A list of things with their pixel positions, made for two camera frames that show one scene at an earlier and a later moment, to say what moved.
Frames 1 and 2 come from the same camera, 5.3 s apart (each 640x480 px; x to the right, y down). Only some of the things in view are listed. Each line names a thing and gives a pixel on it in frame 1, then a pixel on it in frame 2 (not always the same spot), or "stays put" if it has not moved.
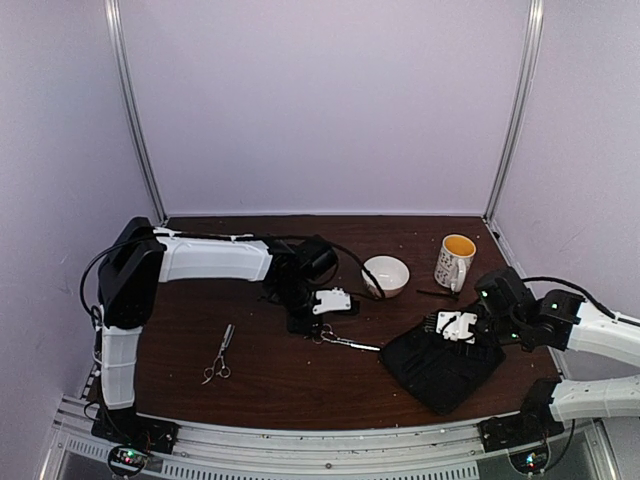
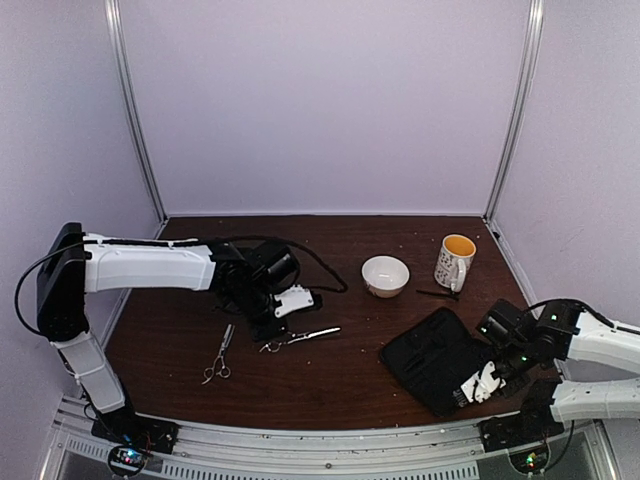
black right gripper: x=461 y=350 → x=506 y=392
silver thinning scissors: x=225 y=371 stays put
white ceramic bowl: x=391 y=273 stays put
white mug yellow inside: x=454 y=261 stays put
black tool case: x=444 y=359 stays put
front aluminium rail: x=446 y=452 stays put
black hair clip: x=449 y=294 stays put
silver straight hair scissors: x=321 y=332 → x=275 y=346
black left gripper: x=301 y=327 → x=259 y=333
